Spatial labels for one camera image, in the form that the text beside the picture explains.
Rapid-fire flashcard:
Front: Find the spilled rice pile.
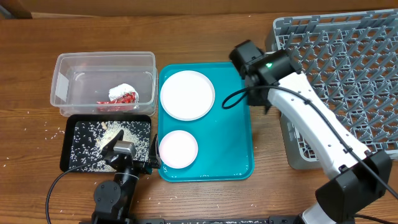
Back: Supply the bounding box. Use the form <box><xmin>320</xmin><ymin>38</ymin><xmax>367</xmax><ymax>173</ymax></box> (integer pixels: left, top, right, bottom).
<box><xmin>68</xmin><ymin>121</ymin><xmax>150</xmax><ymax>172</ymax></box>

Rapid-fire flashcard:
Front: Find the large white plate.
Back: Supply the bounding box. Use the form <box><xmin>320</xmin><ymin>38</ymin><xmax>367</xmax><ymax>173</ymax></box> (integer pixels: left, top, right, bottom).
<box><xmin>160</xmin><ymin>70</ymin><xmax>215</xmax><ymax>121</ymax></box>

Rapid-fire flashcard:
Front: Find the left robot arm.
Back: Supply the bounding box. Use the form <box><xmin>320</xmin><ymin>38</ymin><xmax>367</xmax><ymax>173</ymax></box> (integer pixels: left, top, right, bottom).
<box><xmin>91</xmin><ymin>131</ymin><xmax>161</xmax><ymax>224</ymax></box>

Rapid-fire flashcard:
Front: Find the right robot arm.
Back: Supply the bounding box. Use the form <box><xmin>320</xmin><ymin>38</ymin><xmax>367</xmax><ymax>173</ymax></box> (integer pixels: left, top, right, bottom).
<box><xmin>229</xmin><ymin>40</ymin><xmax>397</xmax><ymax>223</ymax></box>

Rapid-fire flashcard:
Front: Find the teal plastic tray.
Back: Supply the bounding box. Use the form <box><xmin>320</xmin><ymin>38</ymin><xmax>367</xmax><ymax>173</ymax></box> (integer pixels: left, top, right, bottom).
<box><xmin>158</xmin><ymin>62</ymin><xmax>254</xmax><ymax>182</ymax></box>

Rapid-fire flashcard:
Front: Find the clear plastic bin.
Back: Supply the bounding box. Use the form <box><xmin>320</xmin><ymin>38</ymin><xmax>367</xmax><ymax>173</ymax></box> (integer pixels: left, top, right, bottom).
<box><xmin>50</xmin><ymin>52</ymin><xmax>158</xmax><ymax>116</ymax></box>

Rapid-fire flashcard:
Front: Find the small white plate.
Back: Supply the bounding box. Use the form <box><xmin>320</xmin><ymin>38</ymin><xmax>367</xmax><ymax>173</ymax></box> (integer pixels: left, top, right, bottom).
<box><xmin>159</xmin><ymin>130</ymin><xmax>198</xmax><ymax>169</ymax></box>

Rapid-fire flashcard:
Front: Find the black rectangular tray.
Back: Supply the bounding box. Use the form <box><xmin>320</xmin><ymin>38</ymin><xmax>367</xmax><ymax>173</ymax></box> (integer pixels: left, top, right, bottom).
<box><xmin>60</xmin><ymin>114</ymin><xmax>151</xmax><ymax>171</ymax></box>

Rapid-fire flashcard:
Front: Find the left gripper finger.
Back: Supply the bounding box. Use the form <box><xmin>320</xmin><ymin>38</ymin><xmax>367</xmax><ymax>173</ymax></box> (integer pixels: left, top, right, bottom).
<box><xmin>101</xmin><ymin>130</ymin><xmax>124</xmax><ymax>159</ymax></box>
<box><xmin>148</xmin><ymin>134</ymin><xmax>162</xmax><ymax>169</ymax></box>

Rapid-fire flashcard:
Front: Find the white napkin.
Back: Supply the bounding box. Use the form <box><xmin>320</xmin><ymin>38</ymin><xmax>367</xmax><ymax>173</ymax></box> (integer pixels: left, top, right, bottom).
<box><xmin>108</xmin><ymin>83</ymin><xmax>139</xmax><ymax>101</ymax></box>

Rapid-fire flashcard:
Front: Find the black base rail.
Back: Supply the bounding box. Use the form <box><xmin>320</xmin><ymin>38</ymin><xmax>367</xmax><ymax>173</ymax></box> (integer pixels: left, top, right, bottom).
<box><xmin>80</xmin><ymin>214</ymin><xmax>355</xmax><ymax>224</ymax></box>

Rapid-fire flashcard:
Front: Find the grey dishwasher rack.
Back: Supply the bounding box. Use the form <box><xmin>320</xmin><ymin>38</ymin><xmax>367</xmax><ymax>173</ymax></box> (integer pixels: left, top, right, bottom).
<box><xmin>265</xmin><ymin>9</ymin><xmax>397</xmax><ymax>159</ymax></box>

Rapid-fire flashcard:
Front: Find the red snack wrapper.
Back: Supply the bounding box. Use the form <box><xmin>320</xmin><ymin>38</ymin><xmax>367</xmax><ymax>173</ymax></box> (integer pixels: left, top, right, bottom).
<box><xmin>97</xmin><ymin>92</ymin><xmax>139</xmax><ymax>112</ymax></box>

